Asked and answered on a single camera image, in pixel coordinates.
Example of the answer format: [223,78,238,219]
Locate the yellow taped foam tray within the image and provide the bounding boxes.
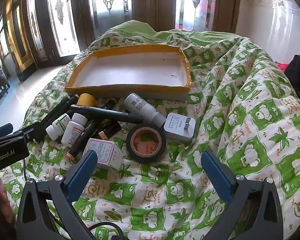
[65,44,191,101]

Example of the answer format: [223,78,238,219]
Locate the white medicine box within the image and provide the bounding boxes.
[83,138,123,171]

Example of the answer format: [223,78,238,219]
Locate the black electrical tape roll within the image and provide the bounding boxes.
[126,123,167,164]

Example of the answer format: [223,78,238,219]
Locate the white power adapter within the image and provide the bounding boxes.
[164,112,196,142]

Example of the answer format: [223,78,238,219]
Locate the green patterned quilt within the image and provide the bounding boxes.
[0,19,300,240]

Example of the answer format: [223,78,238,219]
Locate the wooden doors with glass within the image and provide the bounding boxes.
[0,0,240,81]

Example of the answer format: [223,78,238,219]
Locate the white bottle red label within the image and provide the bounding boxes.
[61,113,88,148]

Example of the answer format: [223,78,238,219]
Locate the large white bottle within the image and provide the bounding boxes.
[124,93,166,127]

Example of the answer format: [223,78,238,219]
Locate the left hand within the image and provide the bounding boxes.
[0,181,13,223]

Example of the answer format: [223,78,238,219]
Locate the long black pen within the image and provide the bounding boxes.
[70,105,144,124]

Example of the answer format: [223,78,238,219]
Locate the black cable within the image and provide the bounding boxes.
[87,221,129,240]

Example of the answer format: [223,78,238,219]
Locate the white bottle green label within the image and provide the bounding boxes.
[46,113,71,141]

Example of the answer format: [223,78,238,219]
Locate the long black tube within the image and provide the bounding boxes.
[33,95,79,143]

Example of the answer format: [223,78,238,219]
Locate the black marker orange ends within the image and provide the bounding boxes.
[66,120,97,160]

